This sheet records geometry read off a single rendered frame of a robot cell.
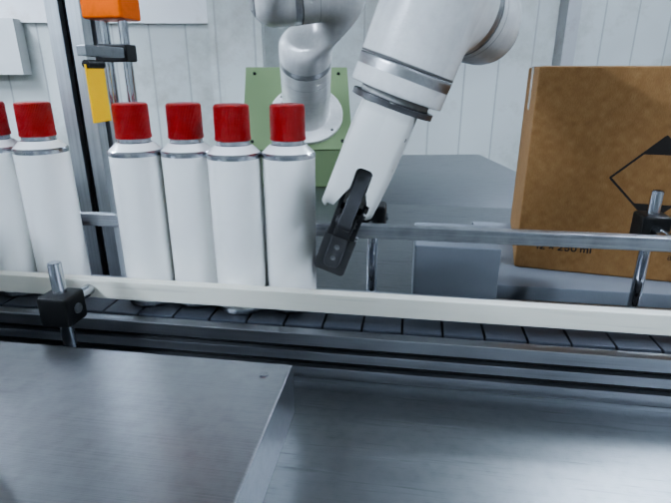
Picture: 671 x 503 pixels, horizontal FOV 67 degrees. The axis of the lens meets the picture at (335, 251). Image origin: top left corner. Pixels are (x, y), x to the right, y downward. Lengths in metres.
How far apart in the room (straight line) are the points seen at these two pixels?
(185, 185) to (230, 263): 0.09
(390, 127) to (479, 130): 3.20
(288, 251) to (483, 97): 3.18
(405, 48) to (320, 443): 0.32
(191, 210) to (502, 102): 3.25
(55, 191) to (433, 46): 0.39
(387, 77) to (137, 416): 0.32
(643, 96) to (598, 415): 0.40
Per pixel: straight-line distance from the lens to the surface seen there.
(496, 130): 3.66
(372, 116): 0.43
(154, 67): 3.52
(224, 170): 0.48
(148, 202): 0.53
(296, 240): 0.49
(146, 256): 0.54
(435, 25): 0.43
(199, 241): 0.52
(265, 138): 1.33
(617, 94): 0.73
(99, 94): 0.58
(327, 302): 0.48
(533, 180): 0.73
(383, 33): 0.44
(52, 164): 0.58
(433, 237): 0.53
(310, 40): 1.15
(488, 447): 0.45
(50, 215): 0.59
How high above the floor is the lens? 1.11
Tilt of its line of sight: 20 degrees down
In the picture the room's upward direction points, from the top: straight up
